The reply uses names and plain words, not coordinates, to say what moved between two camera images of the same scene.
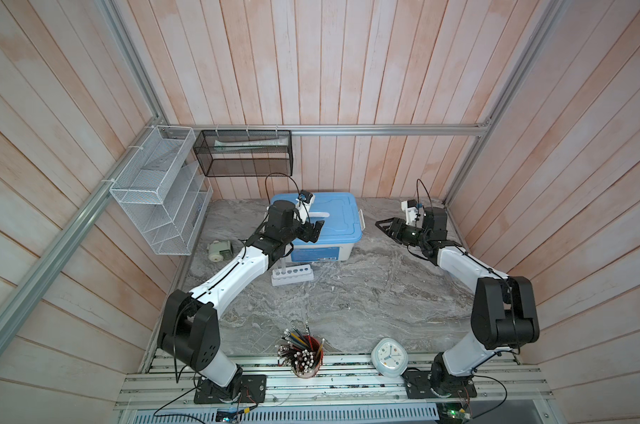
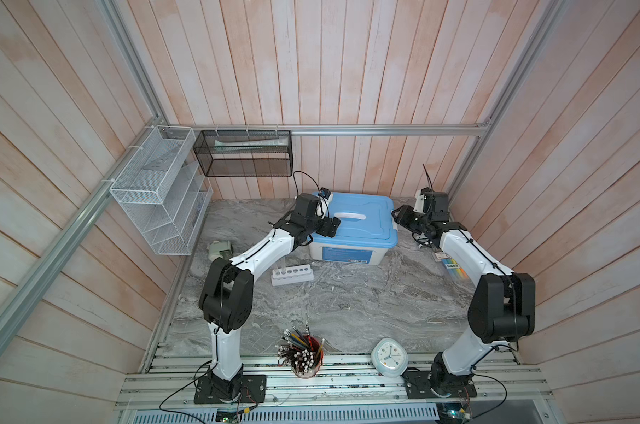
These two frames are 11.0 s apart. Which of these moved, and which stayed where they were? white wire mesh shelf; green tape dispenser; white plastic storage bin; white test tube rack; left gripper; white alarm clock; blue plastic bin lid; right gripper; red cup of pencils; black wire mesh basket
Moved: right gripper; white plastic storage bin; blue plastic bin lid; left gripper
Stayed: green tape dispenser; black wire mesh basket; white wire mesh shelf; white alarm clock; white test tube rack; red cup of pencils
